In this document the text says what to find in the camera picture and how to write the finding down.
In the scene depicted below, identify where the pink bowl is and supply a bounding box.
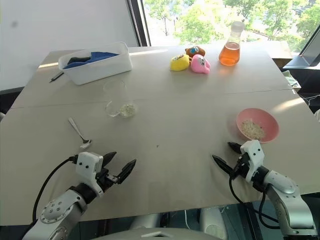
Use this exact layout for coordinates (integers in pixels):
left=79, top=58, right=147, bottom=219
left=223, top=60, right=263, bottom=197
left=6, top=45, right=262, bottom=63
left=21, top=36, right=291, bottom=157
left=236, top=107, right=280, bottom=144

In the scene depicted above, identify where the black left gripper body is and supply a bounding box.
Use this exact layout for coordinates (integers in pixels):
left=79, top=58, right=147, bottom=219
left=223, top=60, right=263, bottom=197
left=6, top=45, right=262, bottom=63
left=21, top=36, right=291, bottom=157
left=96, top=167, right=121, bottom=193

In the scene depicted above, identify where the glass flask with orange liquid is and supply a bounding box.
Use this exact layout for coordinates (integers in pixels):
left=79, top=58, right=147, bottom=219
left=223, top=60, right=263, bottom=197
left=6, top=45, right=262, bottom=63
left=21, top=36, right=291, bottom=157
left=218, top=21, right=246, bottom=67

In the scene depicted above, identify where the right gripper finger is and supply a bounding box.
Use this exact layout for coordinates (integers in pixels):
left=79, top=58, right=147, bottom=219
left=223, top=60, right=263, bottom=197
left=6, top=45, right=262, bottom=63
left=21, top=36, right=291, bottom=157
left=211, top=154, right=235, bottom=178
left=227, top=141, right=242, bottom=154

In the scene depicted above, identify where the yellow plush toy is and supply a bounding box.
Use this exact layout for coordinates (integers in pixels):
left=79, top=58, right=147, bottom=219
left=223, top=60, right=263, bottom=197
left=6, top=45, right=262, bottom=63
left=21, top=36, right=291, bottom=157
left=170, top=53, right=191, bottom=73

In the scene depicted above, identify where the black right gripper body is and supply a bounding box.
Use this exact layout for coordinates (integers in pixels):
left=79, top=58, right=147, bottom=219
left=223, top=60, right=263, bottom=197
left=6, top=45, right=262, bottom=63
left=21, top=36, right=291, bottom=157
left=232, top=152, right=252, bottom=180

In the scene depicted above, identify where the brown plush toy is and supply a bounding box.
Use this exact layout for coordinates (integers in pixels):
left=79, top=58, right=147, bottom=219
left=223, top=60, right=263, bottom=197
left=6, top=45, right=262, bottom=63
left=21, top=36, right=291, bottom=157
left=184, top=45, right=206, bottom=58

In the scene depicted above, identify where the black monitor stand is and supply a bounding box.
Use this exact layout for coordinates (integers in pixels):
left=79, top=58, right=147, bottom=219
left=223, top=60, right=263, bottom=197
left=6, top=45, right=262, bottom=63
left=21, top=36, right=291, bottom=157
left=282, top=29, right=320, bottom=74

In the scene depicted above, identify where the black window frame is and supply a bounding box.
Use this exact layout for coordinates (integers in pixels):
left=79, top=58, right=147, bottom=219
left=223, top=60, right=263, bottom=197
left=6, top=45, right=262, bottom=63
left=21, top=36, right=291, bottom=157
left=126, top=0, right=152, bottom=47

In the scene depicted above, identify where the green cloth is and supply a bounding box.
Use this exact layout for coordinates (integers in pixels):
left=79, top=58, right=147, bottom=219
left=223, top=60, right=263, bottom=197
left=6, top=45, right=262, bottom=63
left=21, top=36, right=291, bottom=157
left=283, top=71, right=302, bottom=89

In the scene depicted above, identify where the dark pen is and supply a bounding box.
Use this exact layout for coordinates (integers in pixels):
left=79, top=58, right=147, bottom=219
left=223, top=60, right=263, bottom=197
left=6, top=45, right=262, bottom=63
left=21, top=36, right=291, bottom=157
left=49, top=71, right=65, bottom=84

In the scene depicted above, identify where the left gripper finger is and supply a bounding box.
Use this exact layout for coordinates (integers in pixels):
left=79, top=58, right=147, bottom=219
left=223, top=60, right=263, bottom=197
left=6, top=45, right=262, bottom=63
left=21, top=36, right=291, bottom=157
left=102, top=151, right=118, bottom=171
left=116, top=158, right=137, bottom=185

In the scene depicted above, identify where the silver metal spoon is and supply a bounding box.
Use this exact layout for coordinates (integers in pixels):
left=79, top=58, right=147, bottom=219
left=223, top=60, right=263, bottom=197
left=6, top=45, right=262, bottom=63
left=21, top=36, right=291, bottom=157
left=67, top=117, right=93, bottom=150

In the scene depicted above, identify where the blue cloth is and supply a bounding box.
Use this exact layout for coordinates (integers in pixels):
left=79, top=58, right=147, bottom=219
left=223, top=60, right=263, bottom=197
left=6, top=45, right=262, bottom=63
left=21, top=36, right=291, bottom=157
left=62, top=51, right=120, bottom=70

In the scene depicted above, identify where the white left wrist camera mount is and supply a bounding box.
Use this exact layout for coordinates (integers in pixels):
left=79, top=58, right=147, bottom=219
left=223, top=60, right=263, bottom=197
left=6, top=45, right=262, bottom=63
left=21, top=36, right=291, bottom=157
left=74, top=151, right=105, bottom=198

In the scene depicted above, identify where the white plastic bin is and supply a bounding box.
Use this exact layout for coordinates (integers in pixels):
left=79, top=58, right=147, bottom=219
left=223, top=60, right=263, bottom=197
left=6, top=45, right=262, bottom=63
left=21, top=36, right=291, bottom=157
left=57, top=41, right=133, bottom=86

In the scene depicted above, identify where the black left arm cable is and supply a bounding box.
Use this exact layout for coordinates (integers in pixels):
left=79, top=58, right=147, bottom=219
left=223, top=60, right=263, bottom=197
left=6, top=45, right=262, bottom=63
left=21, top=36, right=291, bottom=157
left=32, top=155, right=79, bottom=223

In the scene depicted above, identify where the white rounded robot leg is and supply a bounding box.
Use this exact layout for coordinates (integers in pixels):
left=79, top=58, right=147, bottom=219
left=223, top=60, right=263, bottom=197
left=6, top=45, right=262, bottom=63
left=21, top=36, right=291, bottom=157
left=199, top=207, right=227, bottom=240
left=129, top=213, right=161, bottom=230

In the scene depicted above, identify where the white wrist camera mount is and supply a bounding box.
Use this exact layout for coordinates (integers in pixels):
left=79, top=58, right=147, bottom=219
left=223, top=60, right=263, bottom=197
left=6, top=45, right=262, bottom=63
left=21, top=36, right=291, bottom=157
left=239, top=139, right=265, bottom=183
left=74, top=151, right=105, bottom=198

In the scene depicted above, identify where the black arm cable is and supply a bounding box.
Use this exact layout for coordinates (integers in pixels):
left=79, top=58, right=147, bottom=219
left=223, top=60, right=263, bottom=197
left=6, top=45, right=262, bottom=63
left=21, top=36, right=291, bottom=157
left=229, top=172, right=281, bottom=230
left=32, top=155, right=79, bottom=223

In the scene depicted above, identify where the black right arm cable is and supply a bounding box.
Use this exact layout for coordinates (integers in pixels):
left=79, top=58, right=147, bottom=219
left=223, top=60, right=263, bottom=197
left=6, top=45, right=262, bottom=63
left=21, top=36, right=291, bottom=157
left=229, top=172, right=281, bottom=230

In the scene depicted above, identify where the thin white cord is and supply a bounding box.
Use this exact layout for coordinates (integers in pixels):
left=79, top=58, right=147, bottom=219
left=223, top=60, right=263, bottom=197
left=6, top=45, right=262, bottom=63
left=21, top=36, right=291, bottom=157
left=298, top=92, right=320, bottom=106

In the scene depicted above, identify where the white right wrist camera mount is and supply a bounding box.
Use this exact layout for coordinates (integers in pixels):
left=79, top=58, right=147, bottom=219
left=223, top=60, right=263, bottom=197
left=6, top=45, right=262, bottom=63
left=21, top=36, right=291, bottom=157
left=239, top=139, right=265, bottom=183

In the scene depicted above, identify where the pink plush toy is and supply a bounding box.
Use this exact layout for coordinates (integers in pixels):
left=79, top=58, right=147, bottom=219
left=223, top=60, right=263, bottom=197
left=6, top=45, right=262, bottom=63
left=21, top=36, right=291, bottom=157
left=190, top=54, right=211, bottom=75

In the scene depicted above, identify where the clear glass beaker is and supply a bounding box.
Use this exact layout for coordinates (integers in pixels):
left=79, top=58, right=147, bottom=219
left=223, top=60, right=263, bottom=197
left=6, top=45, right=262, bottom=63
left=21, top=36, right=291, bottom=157
left=103, top=79, right=139, bottom=119

